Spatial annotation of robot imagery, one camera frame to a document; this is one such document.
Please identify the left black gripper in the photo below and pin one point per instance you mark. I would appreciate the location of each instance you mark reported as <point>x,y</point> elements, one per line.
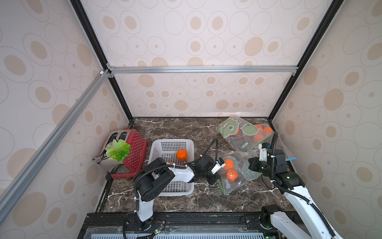
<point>214,179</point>

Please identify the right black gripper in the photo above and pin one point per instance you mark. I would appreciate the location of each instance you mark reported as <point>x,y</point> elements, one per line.
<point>254,164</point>

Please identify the orange toy mandarin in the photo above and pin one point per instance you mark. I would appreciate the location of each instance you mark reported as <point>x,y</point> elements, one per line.
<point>231,175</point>
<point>182,155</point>
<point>229,164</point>

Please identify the green-seal clear zip-top bag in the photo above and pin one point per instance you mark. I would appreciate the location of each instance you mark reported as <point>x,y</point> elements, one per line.
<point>239,133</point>

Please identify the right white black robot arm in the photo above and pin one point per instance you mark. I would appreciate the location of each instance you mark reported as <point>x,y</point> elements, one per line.
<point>294,190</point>

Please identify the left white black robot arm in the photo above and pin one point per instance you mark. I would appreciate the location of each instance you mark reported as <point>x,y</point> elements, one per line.
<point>154,178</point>

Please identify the blue-seal clear zip-top bag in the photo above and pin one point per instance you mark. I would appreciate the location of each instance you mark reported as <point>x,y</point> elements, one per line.
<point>279,145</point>

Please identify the white perforated plastic basket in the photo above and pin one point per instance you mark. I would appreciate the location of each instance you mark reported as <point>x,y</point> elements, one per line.
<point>167,149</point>

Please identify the green toy lettuce leaf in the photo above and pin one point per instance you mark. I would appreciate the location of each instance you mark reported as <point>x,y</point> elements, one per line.
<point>118,150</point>

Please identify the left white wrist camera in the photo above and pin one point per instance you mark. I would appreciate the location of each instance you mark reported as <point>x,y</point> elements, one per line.
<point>219,164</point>

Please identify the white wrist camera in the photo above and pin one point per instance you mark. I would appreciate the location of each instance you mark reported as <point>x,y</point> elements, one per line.
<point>263,151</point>
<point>219,164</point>

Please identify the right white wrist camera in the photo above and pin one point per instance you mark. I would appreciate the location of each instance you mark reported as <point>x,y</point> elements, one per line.
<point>263,151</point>

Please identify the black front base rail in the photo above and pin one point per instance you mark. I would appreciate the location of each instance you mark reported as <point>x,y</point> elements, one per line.
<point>242,225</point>

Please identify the silver aluminium back rail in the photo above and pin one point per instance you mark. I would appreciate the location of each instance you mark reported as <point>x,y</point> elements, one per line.
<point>203,69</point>

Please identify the silver aluminium rail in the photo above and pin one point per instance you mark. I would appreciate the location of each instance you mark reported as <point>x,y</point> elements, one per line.
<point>21,183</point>
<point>203,69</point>

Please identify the black right corner post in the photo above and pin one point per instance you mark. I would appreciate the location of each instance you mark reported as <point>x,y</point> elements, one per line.
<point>323,26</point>

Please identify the black corner post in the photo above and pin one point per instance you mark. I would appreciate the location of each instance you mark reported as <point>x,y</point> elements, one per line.
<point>323,26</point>
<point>95,43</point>

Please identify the black left corner post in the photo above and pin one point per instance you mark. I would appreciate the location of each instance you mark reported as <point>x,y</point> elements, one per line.
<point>95,43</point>

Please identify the silver aluminium left rail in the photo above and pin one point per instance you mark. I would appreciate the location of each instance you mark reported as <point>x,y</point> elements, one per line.
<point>21,183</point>

